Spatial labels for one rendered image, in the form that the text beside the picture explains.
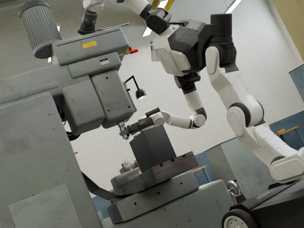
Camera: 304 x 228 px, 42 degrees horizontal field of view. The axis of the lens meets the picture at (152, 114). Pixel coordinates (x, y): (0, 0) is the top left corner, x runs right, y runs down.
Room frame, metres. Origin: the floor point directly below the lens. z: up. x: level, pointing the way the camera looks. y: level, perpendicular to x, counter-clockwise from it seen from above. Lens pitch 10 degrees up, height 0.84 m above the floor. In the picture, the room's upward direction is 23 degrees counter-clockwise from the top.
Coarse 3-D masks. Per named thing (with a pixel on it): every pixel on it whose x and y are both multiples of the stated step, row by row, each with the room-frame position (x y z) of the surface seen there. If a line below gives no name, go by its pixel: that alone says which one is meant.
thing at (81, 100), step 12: (84, 84) 2.29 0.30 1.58; (72, 96) 2.26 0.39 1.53; (84, 96) 2.28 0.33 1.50; (96, 96) 2.31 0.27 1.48; (72, 108) 2.25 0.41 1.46; (84, 108) 2.27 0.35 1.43; (96, 108) 2.30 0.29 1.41; (72, 120) 2.28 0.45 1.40; (84, 120) 2.26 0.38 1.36; (96, 120) 2.30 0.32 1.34; (72, 132) 2.42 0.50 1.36; (84, 132) 2.46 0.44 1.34
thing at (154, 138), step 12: (144, 132) 1.95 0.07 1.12; (156, 132) 1.98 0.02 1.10; (132, 144) 2.12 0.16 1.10; (144, 144) 1.99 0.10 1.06; (156, 144) 1.97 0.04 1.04; (168, 144) 2.00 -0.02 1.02; (144, 156) 2.04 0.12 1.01; (156, 156) 1.96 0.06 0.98; (168, 156) 1.99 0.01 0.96; (144, 168) 2.09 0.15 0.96
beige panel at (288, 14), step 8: (272, 0) 0.82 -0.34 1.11; (280, 0) 0.80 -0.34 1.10; (288, 0) 0.78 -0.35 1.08; (296, 0) 0.77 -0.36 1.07; (280, 8) 0.81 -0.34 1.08; (288, 8) 0.79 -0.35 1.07; (296, 8) 0.78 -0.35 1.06; (280, 16) 0.82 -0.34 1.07; (288, 16) 0.80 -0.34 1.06; (296, 16) 0.78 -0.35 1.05; (288, 24) 0.81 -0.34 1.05; (296, 24) 0.79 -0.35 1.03; (288, 32) 0.82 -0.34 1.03; (296, 32) 0.80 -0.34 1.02; (296, 40) 0.81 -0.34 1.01
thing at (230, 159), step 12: (288, 72) 7.85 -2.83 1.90; (300, 72) 7.69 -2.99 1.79; (300, 84) 7.77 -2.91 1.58; (228, 144) 6.79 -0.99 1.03; (240, 144) 6.89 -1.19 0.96; (216, 156) 6.95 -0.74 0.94; (228, 156) 6.75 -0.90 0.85; (240, 156) 6.84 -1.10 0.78; (252, 156) 6.95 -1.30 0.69; (216, 168) 7.10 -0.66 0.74; (228, 168) 6.78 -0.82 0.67; (240, 168) 6.80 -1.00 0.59; (252, 168) 6.90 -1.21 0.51; (264, 168) 7.00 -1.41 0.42; (228, 180) 6.92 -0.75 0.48; (240, 180) 6.75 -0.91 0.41; (252, 180) 6.85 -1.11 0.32; (264, 180) 6.95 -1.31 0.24; (252, 192) 6.81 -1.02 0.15
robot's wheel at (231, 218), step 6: (234, 210) 2.00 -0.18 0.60; (240, 210) 1.99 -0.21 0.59; (228, 216) 2.01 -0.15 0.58; (234, 216) 1.98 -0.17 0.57; (240, 216) 1.95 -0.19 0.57; (246, 216) 1.95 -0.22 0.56; (222, 222) 2.06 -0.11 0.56; (228, 222) 2.05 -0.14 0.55; (234, 222) 2.02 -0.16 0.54; (240, 222) 1.99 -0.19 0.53; (246, 222) 1.94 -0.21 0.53; (252, 222) 1.94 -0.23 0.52
